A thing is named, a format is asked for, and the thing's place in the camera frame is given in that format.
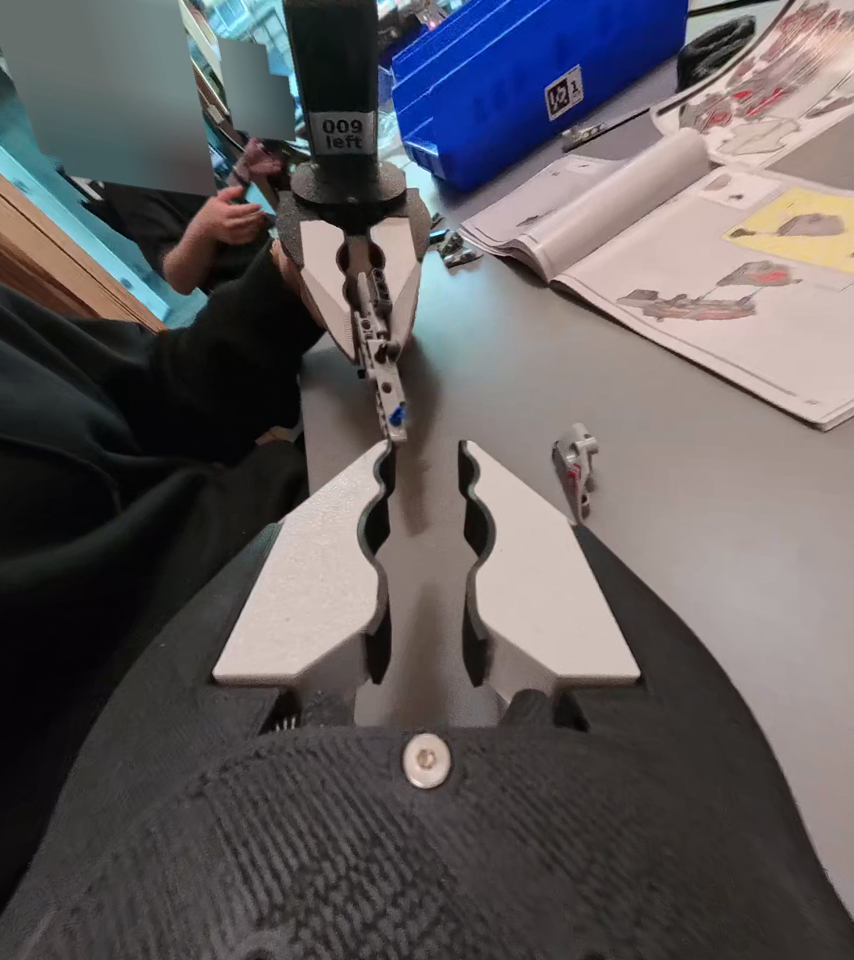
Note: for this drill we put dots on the person's left forearm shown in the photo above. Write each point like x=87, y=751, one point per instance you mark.
x=232, y=360

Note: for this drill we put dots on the grey toy brick assembly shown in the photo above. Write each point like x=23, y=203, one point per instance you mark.
x=378, y=322

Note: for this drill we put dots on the grey desk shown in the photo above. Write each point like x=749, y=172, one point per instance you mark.
x=697, y=562

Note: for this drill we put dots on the printed sticker sheet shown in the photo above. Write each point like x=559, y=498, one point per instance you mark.
x=772, y=82

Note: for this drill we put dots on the black rubber tire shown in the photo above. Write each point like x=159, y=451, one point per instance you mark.
x=712, y=49

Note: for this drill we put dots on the long grey brick beam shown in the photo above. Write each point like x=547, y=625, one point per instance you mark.
x=583, y=135

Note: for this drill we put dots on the open instruction booklet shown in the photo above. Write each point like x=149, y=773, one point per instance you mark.
x=734, y=337

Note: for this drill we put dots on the small grey red brick panel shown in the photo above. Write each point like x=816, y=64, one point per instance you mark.
x=573, y=465

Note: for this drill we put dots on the person's left hand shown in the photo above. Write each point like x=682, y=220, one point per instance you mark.
x=293, y=281

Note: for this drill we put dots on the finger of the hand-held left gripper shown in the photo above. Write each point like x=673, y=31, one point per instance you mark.
x=401, y=255
x=322, y=270

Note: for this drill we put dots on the blue plastic bin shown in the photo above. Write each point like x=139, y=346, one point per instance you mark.
x=487, y=82

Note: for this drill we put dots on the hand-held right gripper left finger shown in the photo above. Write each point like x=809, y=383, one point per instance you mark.
x=307, y=592

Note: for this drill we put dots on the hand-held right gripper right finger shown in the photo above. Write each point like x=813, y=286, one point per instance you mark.
x=547, y=600

